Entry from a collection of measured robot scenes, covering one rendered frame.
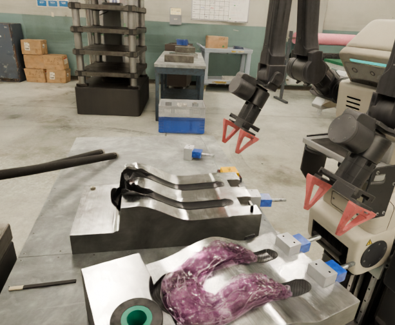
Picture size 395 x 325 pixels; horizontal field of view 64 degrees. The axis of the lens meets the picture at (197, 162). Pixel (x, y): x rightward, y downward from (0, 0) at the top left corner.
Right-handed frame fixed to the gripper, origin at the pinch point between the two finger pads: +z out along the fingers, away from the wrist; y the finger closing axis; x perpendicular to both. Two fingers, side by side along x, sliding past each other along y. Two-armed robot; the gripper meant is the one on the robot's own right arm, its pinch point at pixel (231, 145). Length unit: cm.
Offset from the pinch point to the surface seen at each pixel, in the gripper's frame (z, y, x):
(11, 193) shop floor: 135, -178, -46
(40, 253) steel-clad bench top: 44, 12, -43
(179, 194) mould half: 18.8, 7.2, -12.5
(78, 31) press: 2, -402, -34
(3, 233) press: 50, -3, -52
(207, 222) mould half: 18.3, 21.3, -8.9
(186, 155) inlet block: 16.7, -34.4, 5.3
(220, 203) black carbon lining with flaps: 14.6, 14.8, -3.5
